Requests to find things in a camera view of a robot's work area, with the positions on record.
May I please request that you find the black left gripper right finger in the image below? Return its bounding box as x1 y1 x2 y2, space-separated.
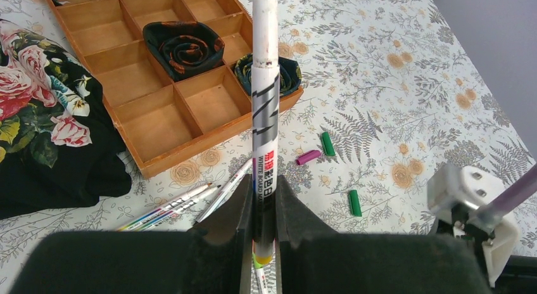
275 176 490 293

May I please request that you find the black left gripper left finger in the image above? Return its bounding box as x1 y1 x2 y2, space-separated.
11 175 252 293

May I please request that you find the wooden compartment tray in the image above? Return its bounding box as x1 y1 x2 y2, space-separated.
41 0 305 179

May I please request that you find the rolled dark tie right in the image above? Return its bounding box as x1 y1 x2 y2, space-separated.
234 53 301 97

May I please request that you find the rolled dark tie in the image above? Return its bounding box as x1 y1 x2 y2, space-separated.
142 21 225 82
234 53 301 97

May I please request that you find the black floral cloth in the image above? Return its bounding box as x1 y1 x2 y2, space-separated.
1 20 132 219

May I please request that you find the floral patterned table cover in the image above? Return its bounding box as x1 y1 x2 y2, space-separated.
1 0 535 293

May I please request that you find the rolled dark tie centre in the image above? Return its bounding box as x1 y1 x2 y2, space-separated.
142 21 225 82

